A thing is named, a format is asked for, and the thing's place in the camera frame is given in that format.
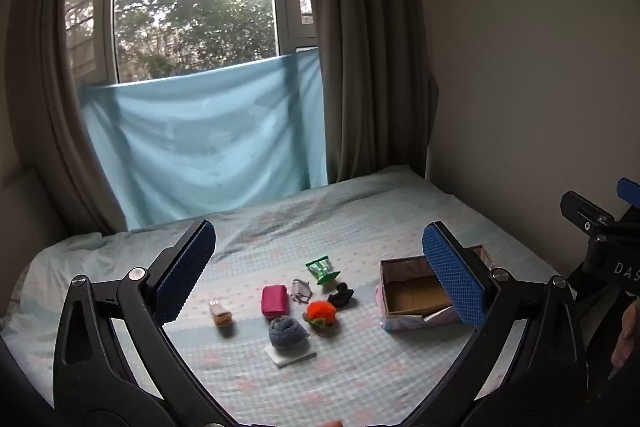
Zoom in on pink pouch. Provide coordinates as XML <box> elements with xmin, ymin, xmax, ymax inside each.
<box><xmin>260</xmin><ymin>285</ymin><xmax>289</xmax><ymax>319</ymax></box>

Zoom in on brown and white soft toy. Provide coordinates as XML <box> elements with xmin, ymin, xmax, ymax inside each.
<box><xmin>209</xmin><ymin>300</ymin><xmax>234</xmax><ymax>328</ymax></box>

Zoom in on light blue hanging cloth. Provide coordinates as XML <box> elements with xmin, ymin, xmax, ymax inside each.
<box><xmin>79</xmin><ymin>47</ymin><xmax>329</xmax><ymax>230</ymax></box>

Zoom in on dark clothing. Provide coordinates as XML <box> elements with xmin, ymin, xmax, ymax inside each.
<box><xmin>565</xmin><ymin>276</ymin><xmax>640</xmax><ymax>427</ymax></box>

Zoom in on black soft toy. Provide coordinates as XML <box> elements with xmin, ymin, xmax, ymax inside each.
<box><xmin>327</xmin><ymin>283</ymin><xmax>355</xmax><ymax>308</ymax></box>

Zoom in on cardboard box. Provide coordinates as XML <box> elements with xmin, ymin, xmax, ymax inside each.
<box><xmin>375</xmin><ymin>244</ymin><xmax>496</xmax><ymax>333</ymax></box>

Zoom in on brown curtain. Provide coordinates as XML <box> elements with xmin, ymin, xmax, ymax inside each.
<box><xmin>297</xmin><ymin>0</ymin><xmax>442</xmax><ymax>185</ymax></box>
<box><xmin>7</xmin><ymin>0</ymin><xmax>132</xmax><ymax>235</ymax></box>

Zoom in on orange fluffy pompom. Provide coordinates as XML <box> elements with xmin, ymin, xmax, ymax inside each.
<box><xmin>302</xmin><ymin>300</ymin><xmax>340</xmax><ymax>329</ymax></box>

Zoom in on checked bedsheet with pink bows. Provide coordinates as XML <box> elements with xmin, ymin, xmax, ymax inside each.
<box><xmin>0</xmin><ymin>164</ymin><xmax>566</xmax><ymax>427</ymax></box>

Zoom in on person's right hand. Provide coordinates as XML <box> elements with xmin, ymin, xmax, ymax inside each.
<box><xmin>612</xmin><ymin>301</ymin><xmax>640</xmax><ymax>369</ymax></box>

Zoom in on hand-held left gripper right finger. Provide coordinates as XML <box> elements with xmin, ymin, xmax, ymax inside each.
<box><xmin>400</xmin><ymin>222</ymin><xmax>587</xmax><ymax>427</ymax></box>

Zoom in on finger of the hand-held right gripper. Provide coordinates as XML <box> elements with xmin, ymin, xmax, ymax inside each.
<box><xmin>616</xmin><ymin>178</ymin><xmax>640</xmax><ymax>210</ymax></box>
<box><xmin>560</xmin><ymin>191</ymin><xmax>617</xmax><ymax>235</ymax></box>

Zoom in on grey plush toy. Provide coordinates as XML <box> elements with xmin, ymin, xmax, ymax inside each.
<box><xmin>268</xmin><ymin>315</ymin><xmax>308</xmax><ymax>349</ymax></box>

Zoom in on green packet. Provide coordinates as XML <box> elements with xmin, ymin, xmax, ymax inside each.
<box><xmin>305</xmin><ymin>258</ymin><xmax>342</xmax><ymax>285</ymax></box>

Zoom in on white pad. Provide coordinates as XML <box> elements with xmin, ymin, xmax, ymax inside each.
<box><xmin>264</xmin><ymin>343</ymin><xmax>318</xmax><ymax>369</ymax></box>

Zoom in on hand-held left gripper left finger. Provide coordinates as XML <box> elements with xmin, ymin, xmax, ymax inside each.
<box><xmin>52</xmin><ymin>219</ymin><xmax>236</xmax><ymax>427</ymax></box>

